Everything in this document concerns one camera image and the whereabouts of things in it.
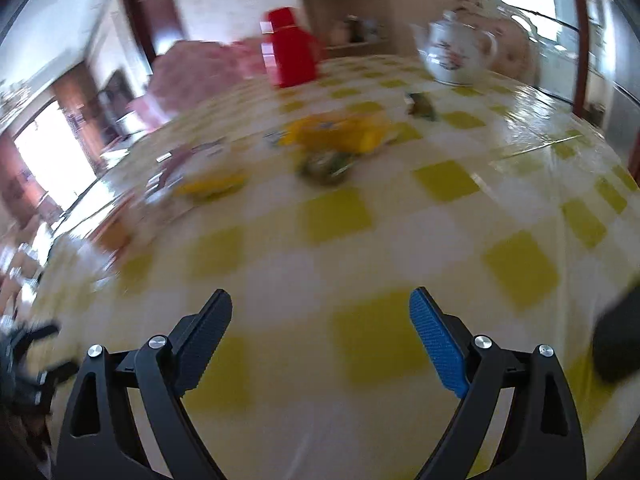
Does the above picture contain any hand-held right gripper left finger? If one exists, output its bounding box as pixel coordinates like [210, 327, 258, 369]
[57, 288, 233, 480]

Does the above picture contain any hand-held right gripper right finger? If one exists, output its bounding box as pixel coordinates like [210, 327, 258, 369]
[409, 287, 586, 480]

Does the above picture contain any yellow checked tablecloth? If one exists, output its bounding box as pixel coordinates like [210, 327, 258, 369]
[30, 52, 640, 480]

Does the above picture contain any small yellow snack packet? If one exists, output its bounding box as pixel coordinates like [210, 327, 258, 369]
[175, 172, 247, 200]

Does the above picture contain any dark blurred object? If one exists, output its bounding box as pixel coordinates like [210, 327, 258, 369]
[592, 292, 640, 383]

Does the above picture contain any large yellow snack packet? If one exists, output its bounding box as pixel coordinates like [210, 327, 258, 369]
[279, 114, 397, 155]

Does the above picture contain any pink chair cover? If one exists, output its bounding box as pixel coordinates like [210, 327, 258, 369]
[127, 40, 273, 131]

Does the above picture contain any white floral teapot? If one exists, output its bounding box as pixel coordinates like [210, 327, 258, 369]
[412, 9, 500, 86]

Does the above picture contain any red thermos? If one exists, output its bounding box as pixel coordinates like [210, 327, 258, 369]
[260, 7, 322, 89]

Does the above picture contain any floral chair cover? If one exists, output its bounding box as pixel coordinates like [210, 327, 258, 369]
[457, 0, 537, 81]

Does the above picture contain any wooden corner shelf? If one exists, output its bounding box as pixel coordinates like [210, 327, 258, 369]
[306, 0, 392, 52]

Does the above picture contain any dark wooden door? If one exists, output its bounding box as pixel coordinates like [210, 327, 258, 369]
[124, 0, 187, 63]

